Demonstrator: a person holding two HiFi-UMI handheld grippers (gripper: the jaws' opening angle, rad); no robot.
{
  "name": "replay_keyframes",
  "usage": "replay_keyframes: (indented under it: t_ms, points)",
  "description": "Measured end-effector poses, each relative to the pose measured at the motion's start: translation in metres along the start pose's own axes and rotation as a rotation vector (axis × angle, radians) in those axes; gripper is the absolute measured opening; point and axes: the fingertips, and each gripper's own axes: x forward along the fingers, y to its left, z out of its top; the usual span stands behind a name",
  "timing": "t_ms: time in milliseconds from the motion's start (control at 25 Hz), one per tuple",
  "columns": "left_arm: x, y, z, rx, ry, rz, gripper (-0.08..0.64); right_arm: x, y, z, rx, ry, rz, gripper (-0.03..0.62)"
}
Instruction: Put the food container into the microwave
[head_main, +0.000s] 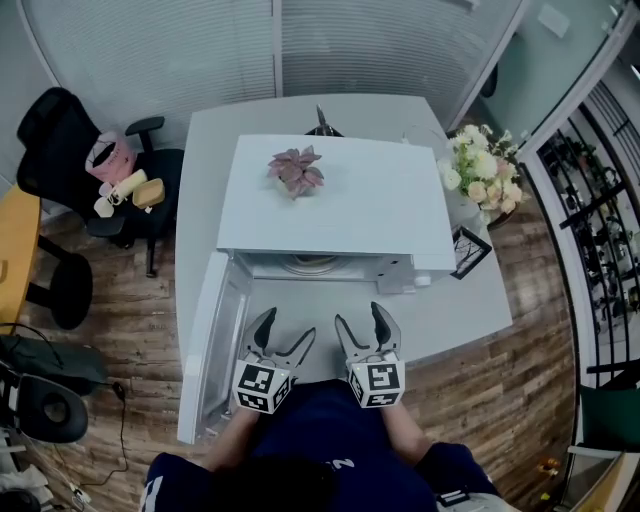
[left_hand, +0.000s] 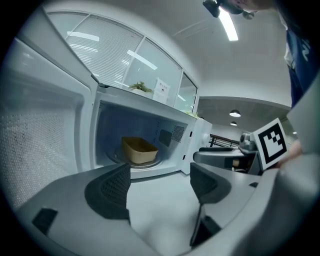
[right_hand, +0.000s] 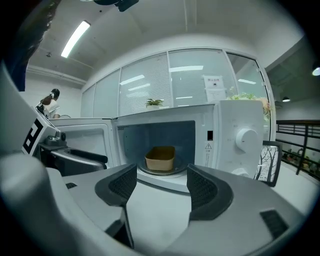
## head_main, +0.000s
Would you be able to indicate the person's right forearm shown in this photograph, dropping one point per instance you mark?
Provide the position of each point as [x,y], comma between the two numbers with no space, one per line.
[407,435]

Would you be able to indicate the round wooden table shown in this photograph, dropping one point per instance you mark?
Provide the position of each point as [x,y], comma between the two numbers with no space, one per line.
[17,250]

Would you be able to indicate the white rectangular table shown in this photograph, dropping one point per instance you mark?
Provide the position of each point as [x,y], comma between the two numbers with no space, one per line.
[450,310]

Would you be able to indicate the black stool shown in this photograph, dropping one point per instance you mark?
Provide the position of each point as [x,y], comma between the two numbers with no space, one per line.
[65,290]

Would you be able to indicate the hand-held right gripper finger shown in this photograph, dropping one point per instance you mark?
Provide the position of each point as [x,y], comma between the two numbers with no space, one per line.
[352,340]
[387,330]

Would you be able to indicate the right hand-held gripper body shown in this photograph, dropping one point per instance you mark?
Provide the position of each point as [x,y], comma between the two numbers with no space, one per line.
[377,380]

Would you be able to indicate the black bag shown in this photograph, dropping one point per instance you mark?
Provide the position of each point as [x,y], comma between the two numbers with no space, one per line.
[55,362]

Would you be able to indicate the white microwave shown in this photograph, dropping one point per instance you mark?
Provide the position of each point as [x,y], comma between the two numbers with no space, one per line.
[340,210]

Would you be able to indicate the cream rolled packet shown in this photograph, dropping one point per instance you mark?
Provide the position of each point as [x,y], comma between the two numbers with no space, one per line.
[127,184]

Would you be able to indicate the person's navy shirt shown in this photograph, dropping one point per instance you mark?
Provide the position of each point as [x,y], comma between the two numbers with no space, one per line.
[325,435]

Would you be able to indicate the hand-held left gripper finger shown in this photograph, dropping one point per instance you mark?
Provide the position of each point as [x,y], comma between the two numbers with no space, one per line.
[261,335]
[299,347]

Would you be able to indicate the white and pink flower bouquet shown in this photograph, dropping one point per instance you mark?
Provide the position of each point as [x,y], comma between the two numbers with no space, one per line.
[482,170]

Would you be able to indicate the green chair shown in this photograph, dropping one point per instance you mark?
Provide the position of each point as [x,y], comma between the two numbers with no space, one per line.
[610,420]

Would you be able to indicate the small white paper sheet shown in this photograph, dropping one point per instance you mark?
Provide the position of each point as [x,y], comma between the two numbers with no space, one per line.
[554,19]

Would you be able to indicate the small potted plant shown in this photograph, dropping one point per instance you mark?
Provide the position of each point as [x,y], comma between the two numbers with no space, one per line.
[296,170]

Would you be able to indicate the pink paper bag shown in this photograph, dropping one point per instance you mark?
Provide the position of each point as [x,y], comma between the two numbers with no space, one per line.
[111,157]

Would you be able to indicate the white paper cup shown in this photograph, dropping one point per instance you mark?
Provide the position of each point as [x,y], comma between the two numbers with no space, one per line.
[104,202]

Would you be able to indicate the person's left forearm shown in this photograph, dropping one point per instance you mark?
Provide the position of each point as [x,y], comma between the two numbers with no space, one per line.
[237,440]

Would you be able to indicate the black round seat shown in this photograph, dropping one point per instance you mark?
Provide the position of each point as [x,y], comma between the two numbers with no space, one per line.
[52,410]

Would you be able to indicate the black metal railing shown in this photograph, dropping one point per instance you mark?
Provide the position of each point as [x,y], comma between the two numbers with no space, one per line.
[600,240]

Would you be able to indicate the beige plastic bowl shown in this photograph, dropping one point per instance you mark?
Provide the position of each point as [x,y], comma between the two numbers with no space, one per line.
[317,259]

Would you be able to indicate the black picture frame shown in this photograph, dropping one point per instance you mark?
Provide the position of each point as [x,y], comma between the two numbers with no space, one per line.
[470,252]

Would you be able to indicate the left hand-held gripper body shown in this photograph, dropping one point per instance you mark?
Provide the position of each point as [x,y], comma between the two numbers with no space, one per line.
[260,382]

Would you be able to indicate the black office chair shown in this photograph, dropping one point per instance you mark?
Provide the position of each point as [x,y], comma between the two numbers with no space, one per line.
[55,140]

